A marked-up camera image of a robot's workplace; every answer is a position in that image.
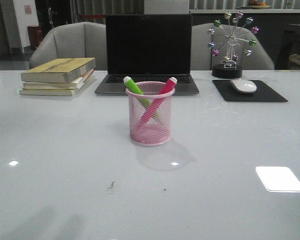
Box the pink highlighter pen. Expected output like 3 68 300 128
137 77 178 130

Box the green highlighter pen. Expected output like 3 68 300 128
123 76 163 123

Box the pink mesh pen holder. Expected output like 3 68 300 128
126 81 175 146

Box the grey laptop computer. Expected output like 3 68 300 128
94 13 199 96

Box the middle book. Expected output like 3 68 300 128
23 69 94 90

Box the white computer mouse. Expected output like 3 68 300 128
230 79 257 94

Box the top yellow book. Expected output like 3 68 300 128
21 57 96 83

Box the grey armchair left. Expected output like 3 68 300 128
29 21 108 71

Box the grey armchair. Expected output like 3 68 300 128
29 21 108 71
190 23 275 71

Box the grey armchair right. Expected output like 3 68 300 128
190 23 275 71

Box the bottom book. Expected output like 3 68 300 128
18 81 87 96

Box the ferris wheel desk ornament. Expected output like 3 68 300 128
207 11 257 79

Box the black mouse pad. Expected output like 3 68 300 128
212 80 288 103

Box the red bin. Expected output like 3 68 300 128
27 25 44 50

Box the fruit plate on counter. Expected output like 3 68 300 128
247 0 270 10

